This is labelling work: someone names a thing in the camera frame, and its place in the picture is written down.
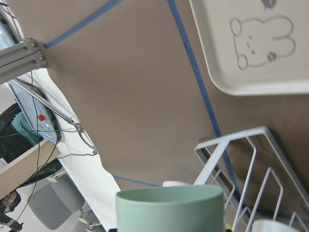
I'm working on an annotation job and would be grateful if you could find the white wire cup rack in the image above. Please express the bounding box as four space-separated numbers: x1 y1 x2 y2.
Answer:
194 126 309 232

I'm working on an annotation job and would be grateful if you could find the teach pendant with red button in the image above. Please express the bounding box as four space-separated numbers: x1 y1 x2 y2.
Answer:
7 80 60 144

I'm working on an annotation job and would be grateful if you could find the green cup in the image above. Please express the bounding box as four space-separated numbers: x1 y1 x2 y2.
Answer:
116 185 225 232

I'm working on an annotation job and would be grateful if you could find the aluminium frame post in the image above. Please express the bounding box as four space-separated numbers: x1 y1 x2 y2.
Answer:
0 39 48 84

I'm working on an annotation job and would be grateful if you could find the person in dark clothes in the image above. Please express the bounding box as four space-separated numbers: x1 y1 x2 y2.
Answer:
0 190 23 232

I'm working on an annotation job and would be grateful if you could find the cream cup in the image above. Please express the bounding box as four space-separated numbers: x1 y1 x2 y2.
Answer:
252 219 299 232

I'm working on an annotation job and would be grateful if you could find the grey office chair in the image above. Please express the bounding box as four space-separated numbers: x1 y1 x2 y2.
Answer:
28 174 100 231

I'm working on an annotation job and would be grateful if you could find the cream rabbit print tray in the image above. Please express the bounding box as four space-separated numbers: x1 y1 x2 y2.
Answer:
190 0 309 96

